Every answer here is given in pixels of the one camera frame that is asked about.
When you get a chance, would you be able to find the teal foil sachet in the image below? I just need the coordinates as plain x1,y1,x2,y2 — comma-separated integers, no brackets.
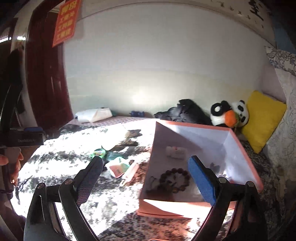
102,146,128,165

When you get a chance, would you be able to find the wooden bead bracelet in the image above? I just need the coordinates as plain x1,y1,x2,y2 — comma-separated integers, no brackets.
158,168,191,194

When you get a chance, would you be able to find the clear rectangular plastic box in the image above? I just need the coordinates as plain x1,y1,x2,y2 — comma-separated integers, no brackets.
210,163,229,178

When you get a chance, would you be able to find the person's left hand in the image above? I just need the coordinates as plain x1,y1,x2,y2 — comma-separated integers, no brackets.
1,150,23,187

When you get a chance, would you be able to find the pink cardboard box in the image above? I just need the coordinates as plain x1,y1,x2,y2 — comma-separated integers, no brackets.
137,120,263,218

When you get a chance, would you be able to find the pink and green pouch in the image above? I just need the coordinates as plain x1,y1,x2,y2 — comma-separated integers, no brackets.
106,157,130,178

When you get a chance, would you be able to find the white spark plug tube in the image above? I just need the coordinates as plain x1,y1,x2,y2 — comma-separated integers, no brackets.
119,162,139,187

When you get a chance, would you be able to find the dark wooden door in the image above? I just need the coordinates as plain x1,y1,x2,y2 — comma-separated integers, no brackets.
25,1,73,132

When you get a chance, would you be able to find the floral patterned cushion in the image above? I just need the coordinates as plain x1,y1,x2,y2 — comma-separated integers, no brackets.
263,46,296,202

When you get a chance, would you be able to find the panda penguin plush toy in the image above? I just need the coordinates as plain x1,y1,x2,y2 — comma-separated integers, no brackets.
210,100,249,130

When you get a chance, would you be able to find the black clothing pile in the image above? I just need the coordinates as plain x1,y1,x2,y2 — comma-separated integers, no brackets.
154,99,213,126

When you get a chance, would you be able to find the dark brown rock piece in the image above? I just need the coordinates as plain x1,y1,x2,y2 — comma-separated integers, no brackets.
114,129,142,151

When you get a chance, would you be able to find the yellow pillow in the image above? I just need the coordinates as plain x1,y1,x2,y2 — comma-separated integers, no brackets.
241,90,287,153

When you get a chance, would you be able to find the red paper sign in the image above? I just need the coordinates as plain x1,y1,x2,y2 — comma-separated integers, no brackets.
52,0,81,47

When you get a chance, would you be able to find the small blue object by wall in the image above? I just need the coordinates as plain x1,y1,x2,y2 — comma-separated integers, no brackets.
129,111,145,118

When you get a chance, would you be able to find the calligraphy wall scroll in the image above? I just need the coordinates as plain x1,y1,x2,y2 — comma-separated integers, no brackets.
207,0,272,31

